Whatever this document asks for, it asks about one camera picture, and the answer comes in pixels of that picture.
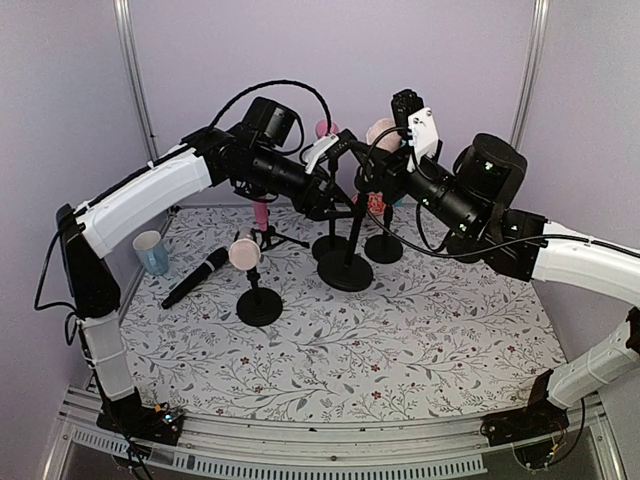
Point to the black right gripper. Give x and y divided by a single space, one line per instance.
388 168

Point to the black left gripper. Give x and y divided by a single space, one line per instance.
316 205

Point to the beige microphone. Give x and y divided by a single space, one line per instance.
390 142
244 254

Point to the black round stand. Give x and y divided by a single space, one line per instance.
258 306
345 270

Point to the black microphone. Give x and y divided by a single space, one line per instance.
212 262

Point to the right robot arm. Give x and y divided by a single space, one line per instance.
473 202

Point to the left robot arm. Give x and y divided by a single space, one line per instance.
248 155

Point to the black straight stand back middle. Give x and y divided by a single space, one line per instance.
331 241

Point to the pink microphone on straight stand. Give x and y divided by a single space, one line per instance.
324 128

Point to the black stand of blue microphone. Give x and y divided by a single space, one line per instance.
383 248

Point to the red patterned white bowl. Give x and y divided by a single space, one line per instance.
376 206

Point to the blue ceramic mug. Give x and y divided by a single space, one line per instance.
150 251

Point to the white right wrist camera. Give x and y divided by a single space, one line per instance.
420 130

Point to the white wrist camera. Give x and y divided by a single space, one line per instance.
328 147
420 130

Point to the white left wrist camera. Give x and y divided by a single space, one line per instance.
328 147

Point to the black tripod shock mount stand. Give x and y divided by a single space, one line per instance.
271 239

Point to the pink microphone in shock mount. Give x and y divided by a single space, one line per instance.
261 213

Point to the aluminium right corner post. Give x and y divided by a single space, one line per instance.
531 68

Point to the aluminium corner post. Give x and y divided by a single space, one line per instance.
531 68
125 30

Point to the aluminium front frame rail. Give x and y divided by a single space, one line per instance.
440 448

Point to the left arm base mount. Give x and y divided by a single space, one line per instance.
145 420

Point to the aluminium left corner post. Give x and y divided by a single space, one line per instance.
125 30

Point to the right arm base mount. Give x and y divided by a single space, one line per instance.
538 417

